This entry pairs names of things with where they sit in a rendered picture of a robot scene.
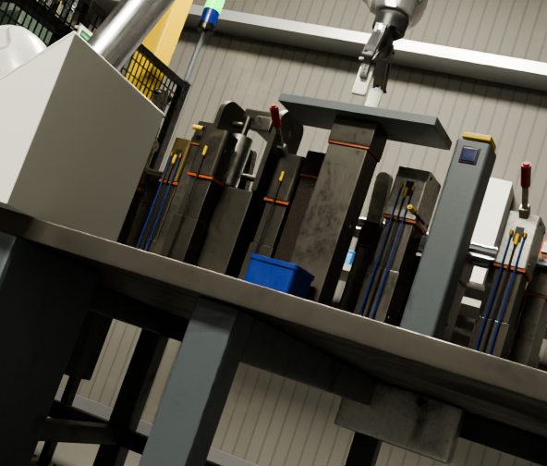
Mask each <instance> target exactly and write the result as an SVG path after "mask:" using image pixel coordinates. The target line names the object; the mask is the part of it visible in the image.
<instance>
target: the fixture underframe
mask: <svg viewBox="0 0 547 466"><path fill-rule="evenodd" d="M113 319H116V320H118V321H121V322H124V323H127V324H130V325H134V326H136V327H139V328H142V330H141V332H140V337H139V340H138V342H137V345H136V348H135V350H134V353H133V355H132V358H131V361H130V364H129V366H128V370H127V373H126V375H125V378H124V381H123V384H122V386H121V388H120V391H119V394H118V396H117V399H116V402H115V406H114V408H113V411H112V414H111V416H110V419H109V421H108V420H105V419H104V418H101V417H99V416H96V415H94V414H91V413H89V412H86V411H83V410H81V409H78V408H76V407H73V406H71V405H68V404H66V403H64V402H62V401H59V400H57V399H54V402H53V405H52V407H51V409H50V412H49V414H48V417H51V418H47V420H46V422H45V425H44V428H43V431H42V434H41V436H40V439H39V441H46V442H63V443H81V444H98V445H100V447H99V449H98V452H97V455H96V458H95V460H94V463H93V465H92V466H124V464H125V461H126V458H127V455H128V452H129V451H130V450H132V451H134V452H136V453H139V454H140V455H142V456H141V458H140V463H139V466H222V465H219V464H217V463H214V462H212V461H209V460H207V457H208V454H209V451H210V448H211V445H212V442H213V438H214V435H215V432H216V429H217V426H218V423H219V422H220V419H221V416H222V413H223V410H224V407H225V403H226V400H227V397H228V394H229V391H230V388H231V386H232V383H233V381H234V378H235V375H236V372H237V368H238V365H239V363H240V362H242V363H245V364H247V365H250V366H253V367H256V368H259V369H262V370H264V371H267V372H269V373H272V374H277V375H280V376H283V377H285V378H288V379H291V380H294V381H297V382H300V383H302V384H304V385H307V386H312V387H315V388H318V389H320V390H323V391H326V392H329V393H332V394H335V395H337V396H339V397H342V399H341V402H340V405H339V408H338V412H337V414H336V417H335V420H334V424H336V425H339V426H342V427H344V428H346V429H349V430H352V431H355V434H354V438H353V441H352V444H351V447H350V450H349V453H348V456H347V459H346V464H345V466H375V464H376V461H377V458H378V455H379V452H380V449H381V445H382V442H385V443H388V444H391V445H394V446H396V447H399V448H403V449H406V450H408V451H411V452H414V453H417V454H420V455H421V456H424V457H427V458H430V459H433V460H437V461H440V462H442V463H445V464H451V463H452V459H453V457H454V454H455V450H456V444H457V441H458V438H459V437H461V438H464V439H466V440H468V441H471V442H474V443H477V444H480V445H483V446H485V447H488V448H493V449H496V450H499V451H502V452H503V453H506V454H509V455H512V456H515V457H518V458H521V459H523V460H528V461H531V462H534V463H536V464H539V465H541V466H547V438H544V437H541V436H538V435H534V434H531V433H528V432H525V431H522V430H519V429H516V428H514V427H510V426H507V425H504V424H501V423H497V422H494V421H491V420H488V419H485V418H482V417H480V416H477V415H474V414H471V413H468V412H466V411H465V410H464V409H462V408H460V407H457V406H455V405H452V404H449V403H446V402H443V401H440V400H438V399H433V398H430V397H427V396H424V395H421V394H419V393H416V392H413V391H410V390H406V389H404V388H401V387H398V386H393V385H390V384H387V383H385V382H382V381H379V380H377V379H375V378H373V377H371V376H369V375H367V374H364V373H363V372H362V371H360V370H358V369H356V368H354V367H352V366H350V365H348V364H346V363H344V362H341V361H339V360H338V359H337V358H335V357H333V356H331V355H329V354H327V353H325V352H323V351H321V350H319V349H316V348H314V347H313V346H312V345H310V344H308V343H306V342H304V341H302V340H300V339H298V338H296V337H293V336H291V335H289V334H288V333H287V332H285V331H283V330H281V329H279V328H277V327H275V326H273V325H270V324H268V323H266V322H264V321H263V320H262V319H260V318H258V317H256V316H254V315H252V314H250V313H247V312H245V311H243V310H241V309H239V308H238V307H235V306H232V305H229V304H226V303H222V302H220V301H217V300H212V299H209V298H205V297H202V296H199V297H198V298H197V301H196V304H195V306H194V309H193V312H192V315H191V317H190V320H186V319H183V318H180V317H177V316H174V315H172V314H169V313H165V312H162V311H160V310H157V309H155V308H153V307H151V306H149V305H146V304H144V303H141V302H139V301H136V300H133V299H131V298H128V297H126V296H123V295H121V294H119V293H116V292H114V291H112V290H110V289H107V288H103V287H101V286H98V285H97V287H96V290H95V291H94V294H93V297H92V299H91V304H90V306H89V309H88V311H87V313H86V316H85V319H84V321H83V324H82V327H81V329H80V331H79V335H78V338H77V341H76V343H75V346H74V349H73V350H72V353H71V356H70V358H69V361H68V364H67V368H66V370H65V372H64V374H66V375H68V376H71V377H76V378H80V379H85V380H91V377H92V374H93V371H94V369H95V366H96V363H97V361H98V359H99V356H100V354H101V351H102V348H103V344H104V342H105V339H106V337H107V334H108V331H109V328H110V326H111V323H112V321H113ZM169 338H172V339H174V340H177V341H180V342H182V343H181V346H180V349H179V352H178V354H177V356H176V361H175V364H174V366H173V369H172V372H171V374H170V377H169V380H168V382H167V385H166V388H165V391H164V395H163V397H162V400H161V403H160V406H159V409H158V411H157V413H156V416H155V419H154V422H153V425H152V429H151V431H150V434H149V436H146V435H143V434H141V433H138V432H136V430H137V428H138V425H139V422H140V417H141V415H142V413H143V410H144V407H145V404H146V401H147V399H148V396H149V394H150V391H151V388H152V384H153V381H154V378H155V376H156V374H157V371H158V368H159V365H160V362H161V360H162V358H163V355H164V350H165V348H166V345H167V342H168V339H169Z"/></svg>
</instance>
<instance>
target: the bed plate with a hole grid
mask: <svg viewBox="0 0 547 466"><path fill-rule="evenodd" d="M0 230H1V231H4V232H7V233H10V234H13V235H16V236H19V237H21V238H23V239H26V240H28V241H30V242H33V243H35V244H37V245H40V246H42V247H44V248H45V249H48V250H50V251H54V252H56V253H58V254H60V255H63V256H65V257H67V258H69V259H71V260H73V261H75V262H78V263H80V264H84V265H86V266H88V267H89V268H92V269H94V270H96V271H99V272H100V273H101V276H100V279H99V282H98V284H97V285H98V286H101V287H103V288H107V289H110V290H112V291H114V292H116V293H119V294H121V295H123V296H126V297H128V298H131V299H133V300H136V301H139V302H141V303H144V304H146V305H149V306H151V307H153V308H155V309H157V310H160V311H162V312H165V313H169V314H172V315H174V316H177V317H180V318H183V319H186V320H190V317H191V315H192V312H193V309H194V306H195V304H196V301H197V298H198V297H199V296H202V297H205V298H209V299H212V300H217V301H220V302H222V303H226V304H229V305H232V306H235V307H238V308H239V309H241V310H243V311H245V312H247V313H250V314H252V315H254V316H256V317H258V318H260V319H262V320H263V321H264V322H266V323H268V324H270V325H273V326H275V327H277V328H279V329H281V330H283V331H285V332H287V333H288V334H289V335H291V336H293V337H296V338H298V339H300V340H302V341H304V342H306V343H308V344H310V345H312V346H313V347H314V348H316V349H318V350H321V351H323V352H325V353H327V354H329V355H331V356H333V357H335V358H337V359H338V360H339V361H341V362H344V363H346V364H348V365H350V366H352V367H354V368H356V369H358V370H360V371H362V372H363V373H364V374H367V375H369V376H371V377H373V378H375V379H377V380H379V381H382V382H385V383H387V384H390V385H393V386H398V387H401V388H404V389H406V390H410V391H413V392H416V393H419V394H421V395H424V396H427V397H430V398H433V399H438V400H440V401H443V402H446V403H449V404H452V405H455V406H457V407H460V408H462V409H464V410H465V411H466V412H468V413H471V414H474V415H477V416H480V417H482V418H485V419H488V420H491V421H494V422H497V423H501V424H504V425H507V426H510V427H514V428H516V429H519V430H522V431H525V432H528V433H531V434H534V435H538V436H541V437H544V438H547V372H544V371H542V370H539V369H536V368H532V367H529V366H527V365H523V364H520V363H517V362H511V361H509V360H505V359H502V358H499V357H495V356H492V355H490V354H486V353H483V352H480V351H476V350H474V349H468V348H465V347H462V346H458V345H456V344H453V343H450V342H446V341H443V340H440V339H437V338H434V337H428V336H425V335H422V334H419V333H416V332H413V331H409V330H406V329H404V328H400V327H397V326H394V325H389V324H386V323H382V322H379V321H376V320H372V319H370V318H367V317H364V316H360V315H357V314H354V313H349V312H346V311H342V310H339V309H336V308H333V307H330V306H327V305H323V304H320V303H318V302H314V301H311V300H305V299H302V298H300V297H296V296H293V295H290V294H286V293H284V292H281V291H278V290H274V289H271V288H266V287H263V286H260V285H256V284H253V283H250V282H247V281H244V280H241V279H237V278H234V277H232V276H226V275H223V274H219V273H216V272H214V271H210V270H207V269H204V268H200V267H198V266H195V265H192V264H186V263H183V262H180V261H177V260H174V259H170V258H167V257H164V256H161V255H158V254H155V253H151V252H148V251H143V250H140V249H137V248H133V247H130V246H128V245H124V244H121V243H118V242H114V241H111V240H109V239H103V238H100V237H97V236H93V235H91V234H88V233H84V232H81V231H78V230H75V229H72V228H69V227H63V226H60V225H57V224H54V223H51V222H47V221H44V220H42V219H38V218H35V217H32V216H28V215H24V214H21V213H17V212H14V211H11V210H7V209H5V208H2V207H0Z"/></svg>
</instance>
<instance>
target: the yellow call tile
mask: <svg viewBox="0 0 547 466"><path fill-rule="evenodd" d="M462 138H463V140H467V141H477V142H483V143H489V144H490V145H491V146H492V147H493V150H494V151H495V150H496V145H495V143H494V141H493V139H492V136H489V135H483V134H478V133H472V132H465V131H463V133H462Z"/></svg>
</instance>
